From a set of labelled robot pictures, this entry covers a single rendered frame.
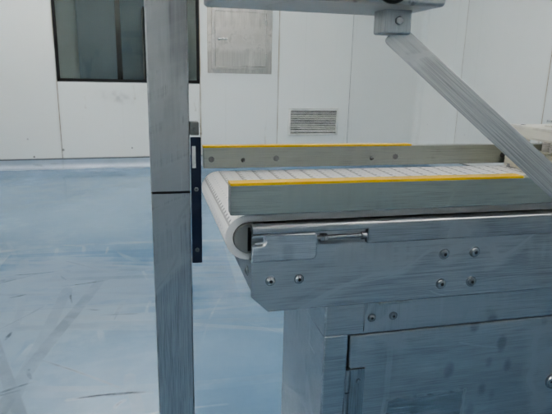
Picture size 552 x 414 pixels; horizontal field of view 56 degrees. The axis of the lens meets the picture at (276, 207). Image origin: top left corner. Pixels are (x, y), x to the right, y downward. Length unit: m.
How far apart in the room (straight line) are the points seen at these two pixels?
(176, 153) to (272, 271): 0.31
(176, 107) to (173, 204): 0.15
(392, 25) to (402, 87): 5.88
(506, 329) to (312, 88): 5.30
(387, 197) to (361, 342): 0.21
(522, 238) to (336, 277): 0.24
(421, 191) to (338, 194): 0.10
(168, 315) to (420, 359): 0.40
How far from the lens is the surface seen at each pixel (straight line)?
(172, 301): 0.88
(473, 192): 0.63
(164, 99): 0.80
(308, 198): 0.55
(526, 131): 0.94
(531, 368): 0.86
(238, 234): 0.55
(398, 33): 0.57
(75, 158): 5.66
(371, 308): 0.67
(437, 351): 0.76
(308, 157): 0.83
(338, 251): 0.58
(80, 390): 1.85
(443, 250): 0.64
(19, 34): 5.66
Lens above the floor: 0.98
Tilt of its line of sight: 14 degrees down
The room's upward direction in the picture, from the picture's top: 1 degrees clockwise
